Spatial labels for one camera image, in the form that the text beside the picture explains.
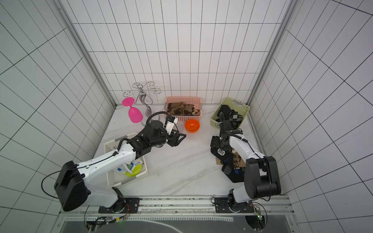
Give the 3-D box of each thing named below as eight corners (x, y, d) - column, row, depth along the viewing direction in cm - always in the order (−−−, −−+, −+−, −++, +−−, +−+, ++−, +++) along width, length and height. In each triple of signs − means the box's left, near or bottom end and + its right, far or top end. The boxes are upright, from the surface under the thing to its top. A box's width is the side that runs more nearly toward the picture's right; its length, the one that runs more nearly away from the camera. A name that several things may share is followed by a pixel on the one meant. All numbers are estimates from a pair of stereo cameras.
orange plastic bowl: (182, 126, 105) (182, 124, 103) (191, 119, 110) (191, 116, 107) (192, 135, 100) (192, 132, 98) (201, 127, 105) (202, 124, 102)
